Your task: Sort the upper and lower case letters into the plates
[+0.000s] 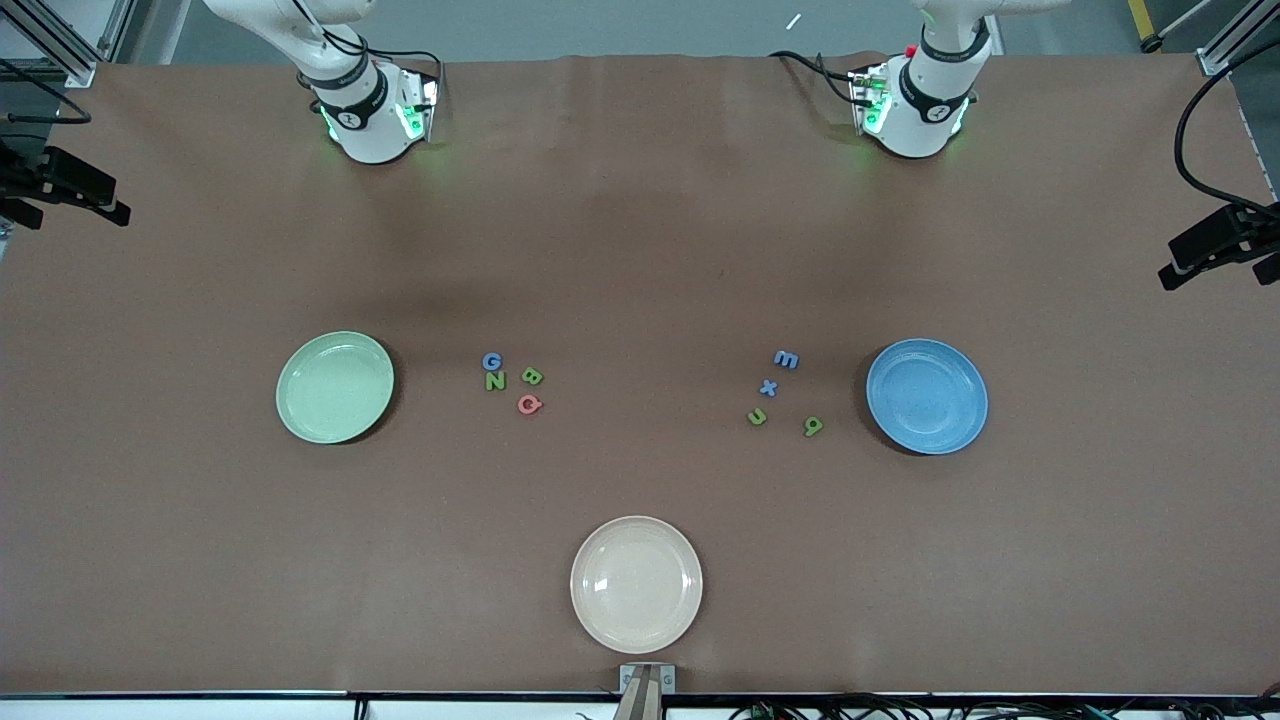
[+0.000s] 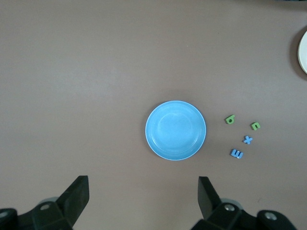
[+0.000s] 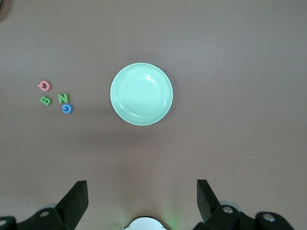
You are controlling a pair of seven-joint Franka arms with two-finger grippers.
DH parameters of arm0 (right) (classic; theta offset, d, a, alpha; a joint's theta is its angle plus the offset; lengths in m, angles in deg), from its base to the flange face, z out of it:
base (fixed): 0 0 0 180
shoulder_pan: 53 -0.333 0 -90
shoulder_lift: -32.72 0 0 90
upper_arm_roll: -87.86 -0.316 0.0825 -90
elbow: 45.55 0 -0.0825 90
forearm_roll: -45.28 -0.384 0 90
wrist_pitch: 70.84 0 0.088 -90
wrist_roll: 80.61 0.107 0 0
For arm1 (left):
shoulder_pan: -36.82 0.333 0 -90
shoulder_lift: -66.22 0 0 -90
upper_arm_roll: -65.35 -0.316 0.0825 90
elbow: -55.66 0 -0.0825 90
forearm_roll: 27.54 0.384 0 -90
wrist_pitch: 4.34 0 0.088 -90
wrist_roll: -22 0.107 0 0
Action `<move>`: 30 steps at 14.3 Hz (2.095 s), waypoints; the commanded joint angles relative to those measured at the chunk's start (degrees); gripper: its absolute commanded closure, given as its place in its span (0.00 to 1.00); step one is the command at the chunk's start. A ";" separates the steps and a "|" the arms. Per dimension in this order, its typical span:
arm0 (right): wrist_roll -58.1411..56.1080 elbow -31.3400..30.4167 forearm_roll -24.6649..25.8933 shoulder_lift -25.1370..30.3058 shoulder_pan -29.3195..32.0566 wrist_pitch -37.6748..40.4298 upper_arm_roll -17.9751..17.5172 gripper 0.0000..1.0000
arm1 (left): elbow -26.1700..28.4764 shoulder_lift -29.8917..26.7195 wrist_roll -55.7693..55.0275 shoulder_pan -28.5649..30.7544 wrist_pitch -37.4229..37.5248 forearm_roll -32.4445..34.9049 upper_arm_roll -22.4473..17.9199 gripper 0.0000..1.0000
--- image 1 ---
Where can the red letter Q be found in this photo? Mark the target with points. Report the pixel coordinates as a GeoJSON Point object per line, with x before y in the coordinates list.
{"type": "Point", "coordinates": [536, 406]}

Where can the green letter u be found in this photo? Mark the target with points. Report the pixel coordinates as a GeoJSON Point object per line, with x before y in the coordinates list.
{"type": "Point", "coordinates": [757, 423]}

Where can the white table front rail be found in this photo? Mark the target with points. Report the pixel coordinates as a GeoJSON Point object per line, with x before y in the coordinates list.
{"type": "Point", "coordinates": [150, 710]}

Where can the blue letter m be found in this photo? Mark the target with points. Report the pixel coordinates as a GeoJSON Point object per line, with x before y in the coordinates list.
{"type": "Point", "coordinates": [786, 359]}

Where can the blue letter G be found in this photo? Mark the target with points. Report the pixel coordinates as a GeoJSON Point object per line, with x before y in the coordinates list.
{"type": "Point", "coordinates": [486, 362]}

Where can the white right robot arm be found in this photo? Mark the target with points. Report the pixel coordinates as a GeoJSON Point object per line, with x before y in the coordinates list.
{"type": "Point", "coordinates": [370, 130]}

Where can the green letter N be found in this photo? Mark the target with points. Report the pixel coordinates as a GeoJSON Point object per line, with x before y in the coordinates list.
{"type": "Point", "coordinates": [495, 381]}

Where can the green plate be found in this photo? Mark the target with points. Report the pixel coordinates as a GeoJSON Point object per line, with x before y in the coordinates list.
{"type": "Point", "coordinates": [335, 390]}

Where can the blue plate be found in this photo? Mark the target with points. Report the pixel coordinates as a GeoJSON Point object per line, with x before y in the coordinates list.
{"type": "Point", "coordinates": [927, 397]}

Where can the brown table cover sheet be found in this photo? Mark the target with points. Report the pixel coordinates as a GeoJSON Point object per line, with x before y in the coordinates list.
{"type": "Point", "coordinates": [640, 250]}

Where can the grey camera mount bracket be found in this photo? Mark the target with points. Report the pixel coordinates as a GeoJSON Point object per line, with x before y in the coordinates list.
{"type": "Point", "coordinates": [647, 690]}

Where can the green letter g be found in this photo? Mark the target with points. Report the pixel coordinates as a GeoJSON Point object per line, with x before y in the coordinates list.
{"type": "Point", "coordinates": [811, 433]}

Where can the cream plate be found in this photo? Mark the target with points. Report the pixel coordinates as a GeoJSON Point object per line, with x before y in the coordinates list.
{"type": "Point", "coordinates": [636, 585]}

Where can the green letter B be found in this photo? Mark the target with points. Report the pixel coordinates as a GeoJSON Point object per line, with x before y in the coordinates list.
{"type": "Point", "coordinates": [532, 377]}

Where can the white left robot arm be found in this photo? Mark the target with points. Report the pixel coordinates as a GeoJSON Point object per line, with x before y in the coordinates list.
{"type": "Point", "coordinates": [920, 130]}

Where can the grey wheeled stand leg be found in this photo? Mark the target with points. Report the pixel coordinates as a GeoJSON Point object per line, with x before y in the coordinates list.
{"type": "Point", "coordinates": [1152, 43]}

